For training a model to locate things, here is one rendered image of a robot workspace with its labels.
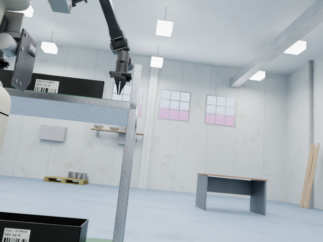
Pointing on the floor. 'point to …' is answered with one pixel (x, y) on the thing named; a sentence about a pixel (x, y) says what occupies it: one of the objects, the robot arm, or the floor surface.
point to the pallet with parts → (82, 177)
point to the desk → (242, 187)
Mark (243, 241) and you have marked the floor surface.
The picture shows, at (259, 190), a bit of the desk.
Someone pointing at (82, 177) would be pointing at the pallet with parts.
